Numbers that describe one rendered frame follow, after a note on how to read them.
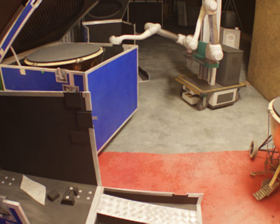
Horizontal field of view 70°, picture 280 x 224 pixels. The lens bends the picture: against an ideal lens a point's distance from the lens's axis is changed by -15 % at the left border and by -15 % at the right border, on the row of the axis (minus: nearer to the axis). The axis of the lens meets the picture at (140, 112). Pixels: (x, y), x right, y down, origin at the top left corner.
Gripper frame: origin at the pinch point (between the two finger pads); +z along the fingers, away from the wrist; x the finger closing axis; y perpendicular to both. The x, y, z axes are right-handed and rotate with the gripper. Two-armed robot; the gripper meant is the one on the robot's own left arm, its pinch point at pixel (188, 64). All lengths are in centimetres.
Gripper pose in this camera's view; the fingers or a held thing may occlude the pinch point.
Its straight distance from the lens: 306.9
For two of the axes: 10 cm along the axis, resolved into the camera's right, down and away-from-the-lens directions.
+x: 4.0, 4.3, -8.1
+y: -9.2, 1.9, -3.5
